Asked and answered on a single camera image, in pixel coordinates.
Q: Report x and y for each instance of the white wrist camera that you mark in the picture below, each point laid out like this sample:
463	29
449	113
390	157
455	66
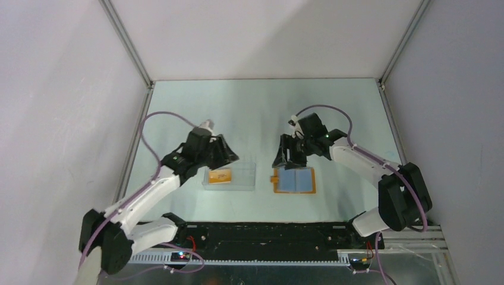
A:
208	125
297	132

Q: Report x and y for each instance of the aluminium frame post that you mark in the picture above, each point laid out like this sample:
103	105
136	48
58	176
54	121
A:
390	97
134	56

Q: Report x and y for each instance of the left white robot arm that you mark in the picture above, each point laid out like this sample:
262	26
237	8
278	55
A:
108	239

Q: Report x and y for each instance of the orange card holder wallet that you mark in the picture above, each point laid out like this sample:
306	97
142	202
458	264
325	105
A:
294	181

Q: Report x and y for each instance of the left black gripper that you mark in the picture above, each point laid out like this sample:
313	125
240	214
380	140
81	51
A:
225	154

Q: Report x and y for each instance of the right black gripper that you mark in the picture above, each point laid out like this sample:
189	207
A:
286	142

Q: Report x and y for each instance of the clear plastic card box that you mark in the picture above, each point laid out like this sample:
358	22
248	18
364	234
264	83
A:
237	176

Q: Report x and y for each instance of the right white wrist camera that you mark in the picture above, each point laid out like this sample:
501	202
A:
297	132

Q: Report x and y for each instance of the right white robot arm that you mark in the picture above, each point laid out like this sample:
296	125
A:
403	197

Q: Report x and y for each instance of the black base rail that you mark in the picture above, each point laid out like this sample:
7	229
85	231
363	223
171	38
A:
271	241

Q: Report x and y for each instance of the grey slotted cable duct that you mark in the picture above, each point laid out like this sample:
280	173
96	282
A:
184	258

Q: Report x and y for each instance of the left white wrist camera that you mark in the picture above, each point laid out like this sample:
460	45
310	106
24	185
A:
208	125

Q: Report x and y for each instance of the left aluminium frame post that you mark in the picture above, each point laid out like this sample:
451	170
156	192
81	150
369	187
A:
134	56

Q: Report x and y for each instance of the gold credit card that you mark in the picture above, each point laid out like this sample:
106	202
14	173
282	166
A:
220	176

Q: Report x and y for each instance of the right aluminium frame post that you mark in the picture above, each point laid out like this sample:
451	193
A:
390	97

